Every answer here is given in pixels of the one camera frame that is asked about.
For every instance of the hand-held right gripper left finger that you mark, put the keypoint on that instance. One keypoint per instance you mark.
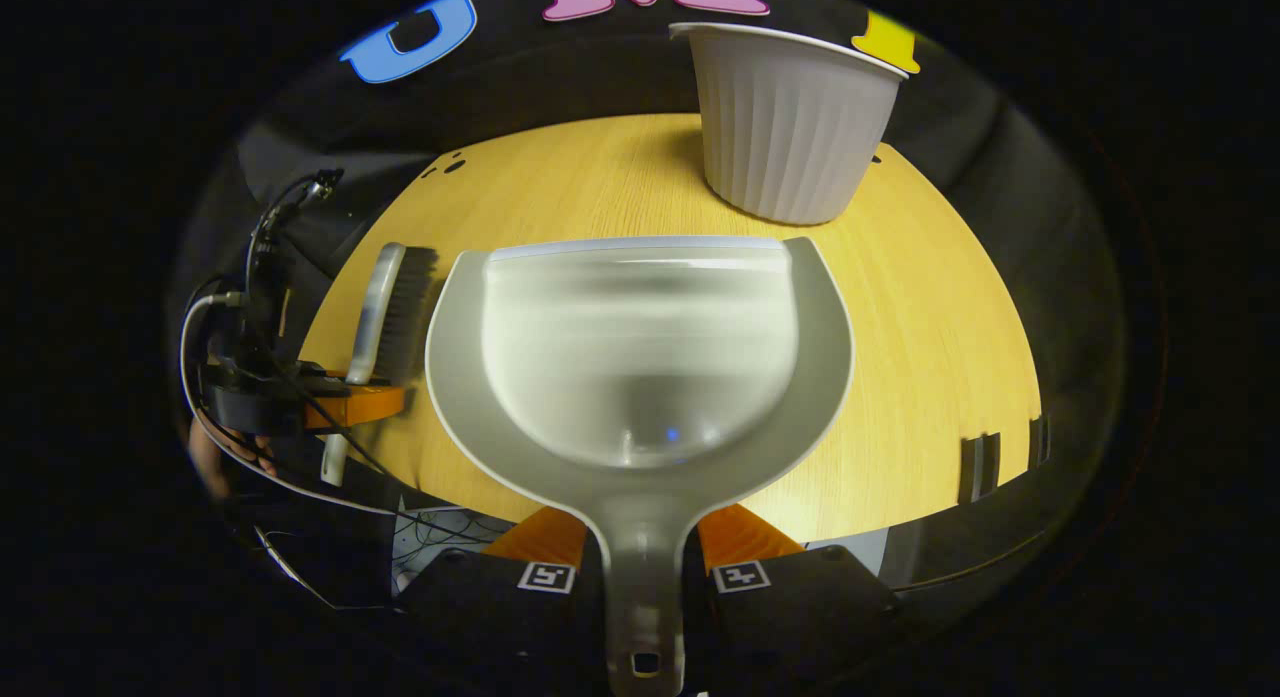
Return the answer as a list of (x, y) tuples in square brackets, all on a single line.
[(480, 607)]

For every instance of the white ribbed garbage bin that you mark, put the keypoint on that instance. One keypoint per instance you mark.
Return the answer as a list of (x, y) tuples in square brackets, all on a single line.
[(790, 127)]

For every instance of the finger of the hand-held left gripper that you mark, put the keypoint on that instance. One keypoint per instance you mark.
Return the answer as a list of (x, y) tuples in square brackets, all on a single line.
[(360, 405)]

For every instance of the wooden desktop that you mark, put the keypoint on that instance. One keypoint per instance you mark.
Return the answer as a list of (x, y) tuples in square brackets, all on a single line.
[(950, 307)]

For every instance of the small white broom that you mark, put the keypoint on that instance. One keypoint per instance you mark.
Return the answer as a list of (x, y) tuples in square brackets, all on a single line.
[(372, 317)]

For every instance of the white dustpan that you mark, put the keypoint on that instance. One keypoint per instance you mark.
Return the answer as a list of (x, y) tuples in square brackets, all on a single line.
[(640, 357)]

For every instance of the black desk clamp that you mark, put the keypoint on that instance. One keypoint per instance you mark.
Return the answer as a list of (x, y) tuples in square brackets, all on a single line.
[(1039, 442), (980, 467)]

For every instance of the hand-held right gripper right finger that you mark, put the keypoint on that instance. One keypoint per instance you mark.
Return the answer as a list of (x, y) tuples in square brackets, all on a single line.
[(800, 607)]

